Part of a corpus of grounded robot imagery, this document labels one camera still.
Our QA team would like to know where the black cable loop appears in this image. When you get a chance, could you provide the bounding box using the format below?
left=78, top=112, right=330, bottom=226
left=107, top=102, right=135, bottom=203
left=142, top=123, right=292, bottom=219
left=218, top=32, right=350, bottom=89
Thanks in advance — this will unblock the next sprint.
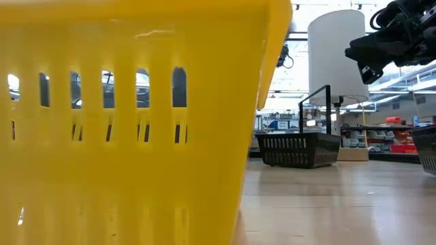
left=369, top=7, right=388, bottom=31

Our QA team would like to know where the black overhead camera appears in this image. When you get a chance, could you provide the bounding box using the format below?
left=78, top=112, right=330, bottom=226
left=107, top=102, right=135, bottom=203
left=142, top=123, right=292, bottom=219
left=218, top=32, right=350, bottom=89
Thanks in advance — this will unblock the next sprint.
left=277, top=44, right=294, bottom=69

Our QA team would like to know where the yellow plastic slotted basket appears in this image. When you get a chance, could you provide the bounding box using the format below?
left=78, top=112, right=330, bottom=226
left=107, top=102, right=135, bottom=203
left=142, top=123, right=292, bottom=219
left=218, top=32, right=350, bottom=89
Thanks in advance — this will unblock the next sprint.
left=0, top=0, right=293, bottom=245

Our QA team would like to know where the white panel on stand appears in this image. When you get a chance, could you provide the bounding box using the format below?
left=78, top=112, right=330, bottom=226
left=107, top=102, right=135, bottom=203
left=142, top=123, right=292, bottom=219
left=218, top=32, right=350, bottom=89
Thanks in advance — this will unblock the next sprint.
left=307, top=9, right=371, bottom=162

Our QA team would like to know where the black plastic slotted basket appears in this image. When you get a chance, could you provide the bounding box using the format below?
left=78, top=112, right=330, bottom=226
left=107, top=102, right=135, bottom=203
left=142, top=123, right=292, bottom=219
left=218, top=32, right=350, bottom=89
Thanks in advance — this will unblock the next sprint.
left=255, top=132, right=341, bottom=169
left=410, top=125, right=436, bottom=176

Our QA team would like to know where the red storage bin rack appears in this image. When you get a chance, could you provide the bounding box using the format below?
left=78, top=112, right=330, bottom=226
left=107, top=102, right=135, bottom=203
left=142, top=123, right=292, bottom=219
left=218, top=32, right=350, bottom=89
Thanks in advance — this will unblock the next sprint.
left=367, top=116, right=420, bottom=154

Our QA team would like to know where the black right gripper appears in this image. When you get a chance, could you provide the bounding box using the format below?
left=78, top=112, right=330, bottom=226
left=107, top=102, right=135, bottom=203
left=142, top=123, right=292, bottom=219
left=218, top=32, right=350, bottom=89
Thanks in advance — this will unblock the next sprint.
left=344, top=0, right=436, bottom=85

